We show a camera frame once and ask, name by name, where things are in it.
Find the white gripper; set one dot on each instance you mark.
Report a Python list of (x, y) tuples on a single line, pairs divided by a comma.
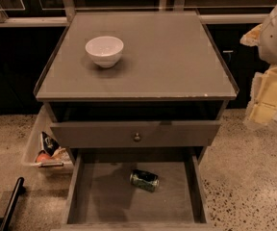
[(262, 100)]

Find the green soda can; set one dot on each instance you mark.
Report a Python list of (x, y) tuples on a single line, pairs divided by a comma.
[(144, 180)]

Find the grey top drawer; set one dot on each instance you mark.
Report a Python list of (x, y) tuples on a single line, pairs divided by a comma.
[(116, 134)]

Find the grey drawer cabinet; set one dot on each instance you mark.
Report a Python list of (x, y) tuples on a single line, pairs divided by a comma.
[(170, 70)]

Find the round metal drawer knob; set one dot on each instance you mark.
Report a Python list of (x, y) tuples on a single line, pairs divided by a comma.
[(137, 137)]

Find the open grey middle drawer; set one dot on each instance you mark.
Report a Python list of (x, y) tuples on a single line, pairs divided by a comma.
[(101, 197)]

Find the white ceramic bowl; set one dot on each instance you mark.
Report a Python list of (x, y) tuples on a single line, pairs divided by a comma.
[(105, 51)]

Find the tan crumpled snack bag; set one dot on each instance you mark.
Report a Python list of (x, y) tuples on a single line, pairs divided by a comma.
[(61, 155)]

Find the dark snack bag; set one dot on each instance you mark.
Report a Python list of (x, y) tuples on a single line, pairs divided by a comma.
[(48, 144)]

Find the clear plastic bin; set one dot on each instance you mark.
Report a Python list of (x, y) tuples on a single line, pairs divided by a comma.
[(33, 147)]

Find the orange round fruit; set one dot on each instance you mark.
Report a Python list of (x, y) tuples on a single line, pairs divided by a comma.
[(43, 157)]

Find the black bar handle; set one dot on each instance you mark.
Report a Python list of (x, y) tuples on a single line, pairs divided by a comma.
[(18, 190)]

